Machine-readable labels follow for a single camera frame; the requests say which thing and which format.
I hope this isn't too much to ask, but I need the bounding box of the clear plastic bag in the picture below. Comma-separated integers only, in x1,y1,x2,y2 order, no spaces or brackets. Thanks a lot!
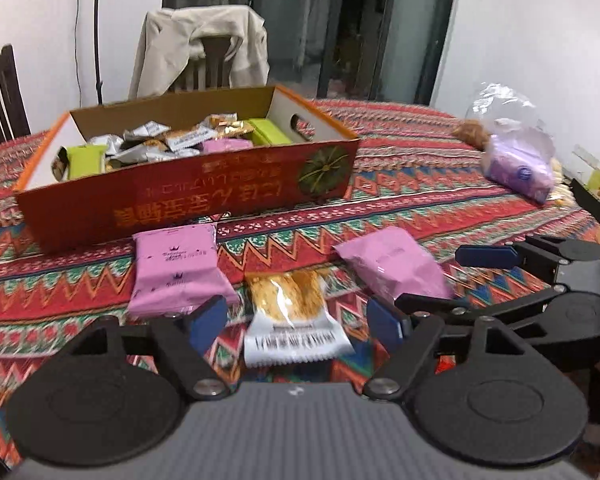
467,82,557,206

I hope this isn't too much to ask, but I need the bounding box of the brown pastry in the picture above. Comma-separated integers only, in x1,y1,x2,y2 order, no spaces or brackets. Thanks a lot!
451,120,494,151

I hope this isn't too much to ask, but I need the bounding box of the white cable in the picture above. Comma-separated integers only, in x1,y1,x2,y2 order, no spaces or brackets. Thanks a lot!
73,0,83,108

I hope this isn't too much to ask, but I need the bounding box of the purple pack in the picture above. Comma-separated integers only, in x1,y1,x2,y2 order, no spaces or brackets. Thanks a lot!
482,135,556,204

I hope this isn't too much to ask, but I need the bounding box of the pink snack packet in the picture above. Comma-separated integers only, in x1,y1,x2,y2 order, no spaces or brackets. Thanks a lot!
127,224,241,318
334,226,455,306

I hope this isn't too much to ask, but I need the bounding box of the glass sliding door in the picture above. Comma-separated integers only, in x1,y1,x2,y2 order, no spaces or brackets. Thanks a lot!
162,0,461,107

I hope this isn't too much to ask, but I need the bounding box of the dark wooden chair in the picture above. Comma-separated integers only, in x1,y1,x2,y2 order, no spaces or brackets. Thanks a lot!
0,45,32,151

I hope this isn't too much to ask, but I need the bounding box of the orange cracker snack packet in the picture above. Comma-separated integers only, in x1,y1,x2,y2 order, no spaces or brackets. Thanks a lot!
242,267,355,368

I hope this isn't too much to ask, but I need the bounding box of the beige jacket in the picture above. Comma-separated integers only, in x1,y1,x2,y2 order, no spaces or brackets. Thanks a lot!
129,5,271,100

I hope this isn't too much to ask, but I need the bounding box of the heap of assorted snack packets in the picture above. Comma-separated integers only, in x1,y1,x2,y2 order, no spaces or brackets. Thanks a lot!
52,112,296,181

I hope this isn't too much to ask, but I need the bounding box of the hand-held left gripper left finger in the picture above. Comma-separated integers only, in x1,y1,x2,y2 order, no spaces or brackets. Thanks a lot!
55,296,231,401

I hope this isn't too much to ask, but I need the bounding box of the black light stand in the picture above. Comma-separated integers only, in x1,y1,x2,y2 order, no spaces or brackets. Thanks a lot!
92,0,107,107

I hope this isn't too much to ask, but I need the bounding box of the jacket-draped wooden chair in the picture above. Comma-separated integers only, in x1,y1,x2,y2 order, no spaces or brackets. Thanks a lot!
172,35,242,93

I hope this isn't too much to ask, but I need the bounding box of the red cardboard box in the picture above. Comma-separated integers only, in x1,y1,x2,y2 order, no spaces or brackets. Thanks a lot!
12,85,361,255

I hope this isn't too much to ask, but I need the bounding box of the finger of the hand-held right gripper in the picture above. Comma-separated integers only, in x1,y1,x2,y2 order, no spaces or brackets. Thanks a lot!
394,282,569,332
454,234,571,271

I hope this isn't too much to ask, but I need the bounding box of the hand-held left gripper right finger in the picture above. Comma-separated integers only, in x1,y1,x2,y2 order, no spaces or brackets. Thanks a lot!
364,296,536,402

